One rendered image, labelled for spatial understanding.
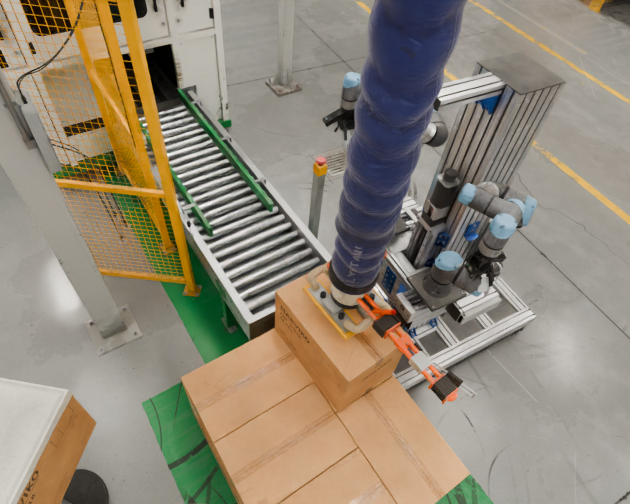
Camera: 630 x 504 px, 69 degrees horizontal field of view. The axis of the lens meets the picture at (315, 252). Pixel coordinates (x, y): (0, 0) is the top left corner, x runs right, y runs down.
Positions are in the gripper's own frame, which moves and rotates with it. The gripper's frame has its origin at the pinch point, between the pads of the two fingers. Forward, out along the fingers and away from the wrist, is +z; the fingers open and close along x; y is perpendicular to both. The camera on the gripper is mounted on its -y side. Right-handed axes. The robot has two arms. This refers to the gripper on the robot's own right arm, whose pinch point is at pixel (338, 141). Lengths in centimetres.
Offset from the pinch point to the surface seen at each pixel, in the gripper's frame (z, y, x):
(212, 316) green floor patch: 149, -76, 9
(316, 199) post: 77, 7, 37
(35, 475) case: 55, -154, -100
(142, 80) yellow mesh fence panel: -24, -86, 33
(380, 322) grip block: 29, -9, -87
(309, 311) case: 55, -31, -59
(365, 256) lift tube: -4, -17, -74
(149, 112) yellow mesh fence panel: -7, -86, 33
